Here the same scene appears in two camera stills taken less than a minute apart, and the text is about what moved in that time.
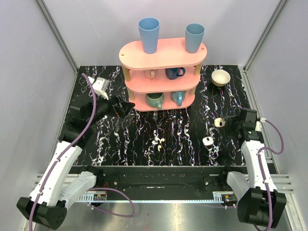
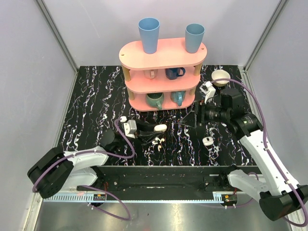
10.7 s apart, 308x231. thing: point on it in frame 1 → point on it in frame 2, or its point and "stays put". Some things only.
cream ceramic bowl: (220, 78) stays put
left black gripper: (115, 106) → (140, 130)
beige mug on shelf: (150, 74) stays put
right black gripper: (229, 120) → (201, 108)
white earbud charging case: (208, 141) stays put
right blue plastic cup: (194, 33) stays put
